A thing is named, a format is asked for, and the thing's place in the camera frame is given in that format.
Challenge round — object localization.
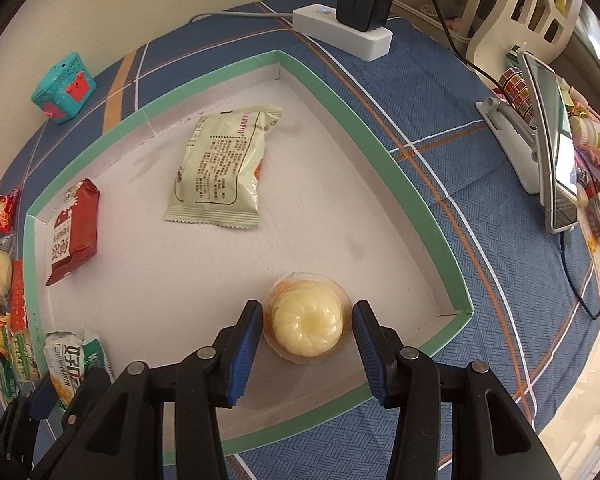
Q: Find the red patterned packet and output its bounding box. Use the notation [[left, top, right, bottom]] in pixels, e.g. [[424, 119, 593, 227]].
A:
[[9, 260, 28, 333]]

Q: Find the smartphone on white stand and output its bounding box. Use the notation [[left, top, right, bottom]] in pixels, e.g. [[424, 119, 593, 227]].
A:
[[476, 50, 578, 234]]

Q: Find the white power strip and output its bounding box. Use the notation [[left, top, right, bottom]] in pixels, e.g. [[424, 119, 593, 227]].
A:
[[292, 4, 393, 62]]

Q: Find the green rimmed white tray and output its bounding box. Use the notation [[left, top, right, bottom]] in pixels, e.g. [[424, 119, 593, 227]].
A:
[[21, 49, 475, 466]]

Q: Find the red cartoon snack bag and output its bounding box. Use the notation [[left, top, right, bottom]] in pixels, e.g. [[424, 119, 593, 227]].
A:
[[0, 188, 20, 234]]

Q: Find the dark green snack packet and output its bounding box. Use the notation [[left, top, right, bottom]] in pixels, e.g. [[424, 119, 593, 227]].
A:
[[0, 354, 19, 404]]

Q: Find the green striped bun packet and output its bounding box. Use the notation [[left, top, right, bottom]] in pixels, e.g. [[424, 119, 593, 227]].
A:
[[8, 328, 40, 382]]

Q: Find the dark red snack packet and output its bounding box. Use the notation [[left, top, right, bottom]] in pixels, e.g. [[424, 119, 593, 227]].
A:
[[45, 179, 100, 286]]

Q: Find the cream white snack packet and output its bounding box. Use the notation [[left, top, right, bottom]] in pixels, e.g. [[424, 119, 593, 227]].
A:
[[163, 105, 283, 230]]

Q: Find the colourful clutter pile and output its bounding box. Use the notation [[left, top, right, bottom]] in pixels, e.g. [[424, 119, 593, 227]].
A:
[[500, 47, 600, 237]]

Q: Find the white jelly pudding cup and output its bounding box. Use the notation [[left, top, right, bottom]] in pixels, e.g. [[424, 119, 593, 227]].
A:
[[262, 272, 353, 365]]

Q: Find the teal toy house box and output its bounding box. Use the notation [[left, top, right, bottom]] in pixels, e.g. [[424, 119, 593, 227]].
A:
[[31, 52, 97, 124]]

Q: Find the blue plaid tablecloth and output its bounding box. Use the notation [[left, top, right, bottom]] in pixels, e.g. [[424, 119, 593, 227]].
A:
[[0, 0, 600, 427]]

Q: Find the green white biscuit packet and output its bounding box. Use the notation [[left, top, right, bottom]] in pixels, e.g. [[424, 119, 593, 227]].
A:
[[43, 328, 114, 408]]

